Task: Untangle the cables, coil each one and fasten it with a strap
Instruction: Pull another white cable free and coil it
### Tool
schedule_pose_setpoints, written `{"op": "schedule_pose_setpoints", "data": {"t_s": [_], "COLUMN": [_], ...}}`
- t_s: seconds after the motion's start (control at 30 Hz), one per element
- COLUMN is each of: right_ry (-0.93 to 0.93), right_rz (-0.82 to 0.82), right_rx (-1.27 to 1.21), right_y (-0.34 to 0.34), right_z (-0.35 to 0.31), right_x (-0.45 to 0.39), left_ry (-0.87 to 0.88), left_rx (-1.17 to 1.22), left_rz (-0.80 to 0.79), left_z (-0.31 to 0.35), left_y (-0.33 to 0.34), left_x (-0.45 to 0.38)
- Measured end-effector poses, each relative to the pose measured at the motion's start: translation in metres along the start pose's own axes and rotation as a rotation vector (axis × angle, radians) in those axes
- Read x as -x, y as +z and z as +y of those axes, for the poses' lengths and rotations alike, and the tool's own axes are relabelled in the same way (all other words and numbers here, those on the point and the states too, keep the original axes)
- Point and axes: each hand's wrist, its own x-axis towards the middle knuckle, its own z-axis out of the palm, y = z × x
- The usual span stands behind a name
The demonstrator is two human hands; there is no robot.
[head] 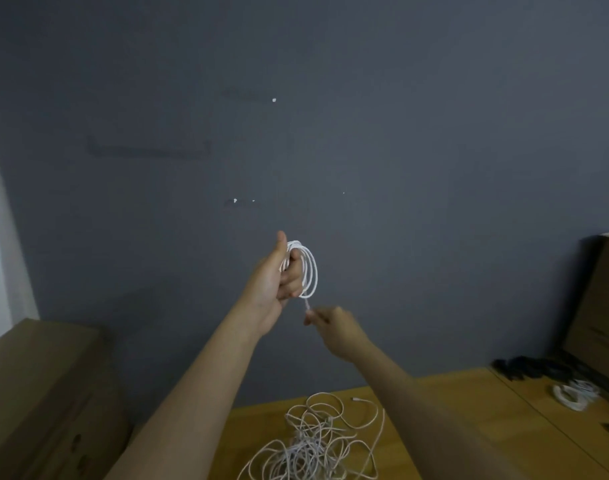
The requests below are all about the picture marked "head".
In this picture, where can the person's left hand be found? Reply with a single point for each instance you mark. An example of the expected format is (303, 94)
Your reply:
(264, 290)

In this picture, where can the cardboard box with black print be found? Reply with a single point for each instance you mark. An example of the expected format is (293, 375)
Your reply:
(599, 305)

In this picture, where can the person's left forearm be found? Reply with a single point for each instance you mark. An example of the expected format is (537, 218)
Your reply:
(185, 415)

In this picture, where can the person's right forearm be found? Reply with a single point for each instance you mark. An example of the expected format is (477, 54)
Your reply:
(434, 425)

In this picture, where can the plain brown cardboard box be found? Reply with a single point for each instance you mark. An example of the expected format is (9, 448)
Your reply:
(45, 405)

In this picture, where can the person's right hand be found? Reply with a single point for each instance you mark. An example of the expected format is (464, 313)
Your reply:
(340, 333)

